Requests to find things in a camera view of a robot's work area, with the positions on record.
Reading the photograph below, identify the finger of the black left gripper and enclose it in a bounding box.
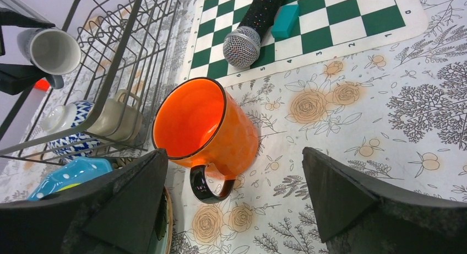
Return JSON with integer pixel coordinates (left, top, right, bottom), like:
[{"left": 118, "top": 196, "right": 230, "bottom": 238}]
[
  {"left": 1, "top": 63, "right": 47, "bottom": 95},
  {"left": 0, "top": 7, "right": 56, "bottom": 57}
]

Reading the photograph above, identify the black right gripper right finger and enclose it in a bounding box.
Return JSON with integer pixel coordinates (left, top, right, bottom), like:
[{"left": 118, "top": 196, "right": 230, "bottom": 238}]
[{"left": 302, "top": 147, "right": 466, "bottom": 253}]

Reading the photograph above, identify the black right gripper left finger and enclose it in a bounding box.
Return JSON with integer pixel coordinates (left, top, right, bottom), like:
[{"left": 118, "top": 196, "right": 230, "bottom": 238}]
[{"left": 1, "top": 149, "right": 168, "bottom": 253}]

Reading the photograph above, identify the grey blue ceramic mug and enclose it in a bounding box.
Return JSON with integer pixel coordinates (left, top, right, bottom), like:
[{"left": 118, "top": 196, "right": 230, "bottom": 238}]
[{"left": 17, "top": 28, "right": 82, "bottom": 89}]

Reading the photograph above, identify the mint green flower plate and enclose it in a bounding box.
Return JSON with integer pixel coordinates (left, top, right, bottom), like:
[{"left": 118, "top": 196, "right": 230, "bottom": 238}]
[{"left": 147, "top": 187, "right": 173, "bottom": 254}]

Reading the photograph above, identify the blue polka dot plate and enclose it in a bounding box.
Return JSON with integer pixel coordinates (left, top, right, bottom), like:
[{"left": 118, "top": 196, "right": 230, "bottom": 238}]
[{"left": 28, "top": 157, "right": 113, "bottom": 201}]

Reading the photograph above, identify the orange ceramic mug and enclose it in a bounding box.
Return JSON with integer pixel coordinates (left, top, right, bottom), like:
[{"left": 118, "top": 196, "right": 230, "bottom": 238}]
[{"left": 152, "top": 77, "right": 259, "bottom": 204}]

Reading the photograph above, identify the orange plastic cap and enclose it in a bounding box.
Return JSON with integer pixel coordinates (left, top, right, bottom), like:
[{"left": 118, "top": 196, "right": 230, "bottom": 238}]
[{"left": 34, "top": 78, "right": 50, "bottom": 91}]

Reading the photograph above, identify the blue white patterned bowl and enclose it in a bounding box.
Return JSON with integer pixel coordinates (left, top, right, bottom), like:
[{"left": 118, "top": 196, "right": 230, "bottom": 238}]
[{"left": 41, "top": 100, "right": 101, "bottom": 163}]

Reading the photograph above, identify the small beige ceramic cup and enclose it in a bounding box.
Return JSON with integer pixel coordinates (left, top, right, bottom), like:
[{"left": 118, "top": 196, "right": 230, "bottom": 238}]
[{"left": 87, "top": 89, "right": 143, "bottom": 144}]

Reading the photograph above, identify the green white chessboard mat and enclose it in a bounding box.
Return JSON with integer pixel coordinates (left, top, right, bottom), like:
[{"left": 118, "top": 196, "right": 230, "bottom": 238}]
[{"left": 180, "top": 0, "right": 428, "bottom": 87}]

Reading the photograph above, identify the black glitter microphone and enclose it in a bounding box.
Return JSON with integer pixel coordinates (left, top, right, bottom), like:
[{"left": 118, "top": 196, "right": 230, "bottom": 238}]
[{"left": 222, "top": 0, "right": 284, "bottom": 68}]

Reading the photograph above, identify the teal rectangular block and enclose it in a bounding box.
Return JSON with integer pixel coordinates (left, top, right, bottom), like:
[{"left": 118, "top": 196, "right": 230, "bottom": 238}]
[{"left": 271, "top": 4, "right": 300, "bottom": 39}]

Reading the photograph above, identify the grey wire dish rack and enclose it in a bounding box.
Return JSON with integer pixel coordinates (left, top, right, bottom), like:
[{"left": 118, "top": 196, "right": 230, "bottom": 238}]
[{"left": 1, "top": 0, "right": 182, "bottom": 165}]

